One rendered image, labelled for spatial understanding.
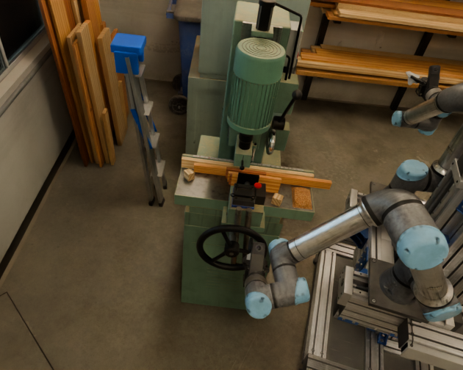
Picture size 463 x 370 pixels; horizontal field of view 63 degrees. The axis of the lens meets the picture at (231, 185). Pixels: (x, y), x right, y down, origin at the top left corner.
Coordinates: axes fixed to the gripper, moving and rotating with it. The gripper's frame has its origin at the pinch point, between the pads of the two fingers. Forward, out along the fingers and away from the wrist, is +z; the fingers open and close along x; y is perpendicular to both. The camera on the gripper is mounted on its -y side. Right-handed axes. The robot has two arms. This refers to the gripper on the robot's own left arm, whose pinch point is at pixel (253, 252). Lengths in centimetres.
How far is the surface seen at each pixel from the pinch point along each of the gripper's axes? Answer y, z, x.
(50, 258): 53, 81, -115
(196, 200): -11.9, 20.4, -25.2
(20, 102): -38, 90, -139
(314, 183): -22.9, 32.1, 25.8
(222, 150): -31, 49, -17
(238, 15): -87, 22, -17
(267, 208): -12.1, 20.4, 5.3
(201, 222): 0.1, 27.5, -22.4
